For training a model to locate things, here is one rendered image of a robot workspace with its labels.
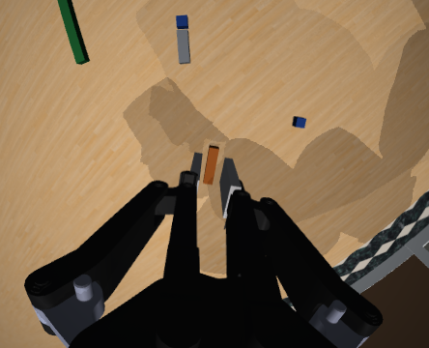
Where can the green rod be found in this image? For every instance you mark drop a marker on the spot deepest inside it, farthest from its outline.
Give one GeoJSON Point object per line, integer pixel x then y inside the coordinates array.
{"type": "Point", "coordinates": [73, 31]}

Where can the grey rod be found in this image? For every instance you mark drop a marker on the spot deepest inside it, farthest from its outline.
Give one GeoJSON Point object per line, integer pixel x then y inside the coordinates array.
{"type": "Point", "coordinates": [183, 46]}

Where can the small blue block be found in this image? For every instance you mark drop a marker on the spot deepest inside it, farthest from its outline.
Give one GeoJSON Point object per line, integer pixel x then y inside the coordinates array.
{"type": "Point", "coordinates": [299, 122]}
{"type": "Point", "coordinates": [182, 21]}

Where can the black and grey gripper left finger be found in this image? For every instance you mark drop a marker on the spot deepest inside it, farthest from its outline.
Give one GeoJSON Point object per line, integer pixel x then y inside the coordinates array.
{"type": "Point", "coordinates": [67, 294]}

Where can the orange-brown rectangular bar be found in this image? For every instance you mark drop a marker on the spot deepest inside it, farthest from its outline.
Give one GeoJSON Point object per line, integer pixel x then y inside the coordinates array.
{"type": "Point", "coordinates": [210, 165]}

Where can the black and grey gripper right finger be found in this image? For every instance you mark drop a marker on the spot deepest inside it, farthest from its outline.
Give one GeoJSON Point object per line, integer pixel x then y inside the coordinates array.
{"type": "Point", "coordinates": [316, 291]}

